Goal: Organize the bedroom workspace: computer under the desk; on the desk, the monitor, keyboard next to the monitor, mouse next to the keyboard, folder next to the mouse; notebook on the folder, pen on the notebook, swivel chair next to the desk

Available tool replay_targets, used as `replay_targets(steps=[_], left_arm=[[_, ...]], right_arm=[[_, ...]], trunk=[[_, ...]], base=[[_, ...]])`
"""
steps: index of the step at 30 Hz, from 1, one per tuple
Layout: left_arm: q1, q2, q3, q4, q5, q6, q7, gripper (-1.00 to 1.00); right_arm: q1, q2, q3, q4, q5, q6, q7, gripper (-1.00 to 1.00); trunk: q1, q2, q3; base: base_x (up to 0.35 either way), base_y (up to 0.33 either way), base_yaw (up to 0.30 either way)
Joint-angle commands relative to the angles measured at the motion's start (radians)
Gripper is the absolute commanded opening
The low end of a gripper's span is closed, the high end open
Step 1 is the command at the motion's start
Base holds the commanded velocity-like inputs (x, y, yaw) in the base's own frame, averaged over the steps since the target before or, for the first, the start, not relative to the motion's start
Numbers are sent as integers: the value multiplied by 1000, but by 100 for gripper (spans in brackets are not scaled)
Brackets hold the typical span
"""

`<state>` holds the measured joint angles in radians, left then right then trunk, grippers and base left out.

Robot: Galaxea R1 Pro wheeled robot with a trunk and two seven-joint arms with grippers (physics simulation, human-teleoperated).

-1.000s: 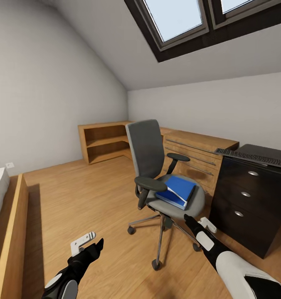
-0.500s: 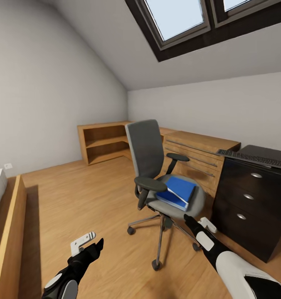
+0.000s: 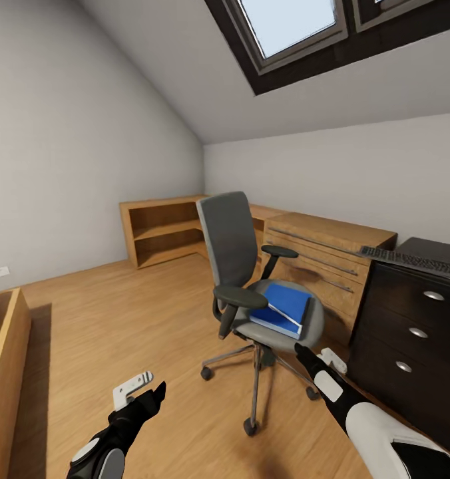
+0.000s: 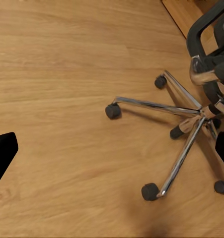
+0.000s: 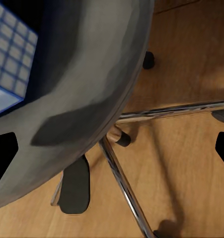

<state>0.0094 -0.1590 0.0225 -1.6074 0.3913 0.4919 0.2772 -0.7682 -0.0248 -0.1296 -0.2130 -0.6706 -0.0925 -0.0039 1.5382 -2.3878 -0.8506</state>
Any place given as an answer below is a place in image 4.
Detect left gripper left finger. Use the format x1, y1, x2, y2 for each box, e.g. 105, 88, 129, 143
0, 132, 18, 179

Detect swivel chair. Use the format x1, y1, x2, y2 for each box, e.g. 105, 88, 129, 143
105, 0, 224, 201

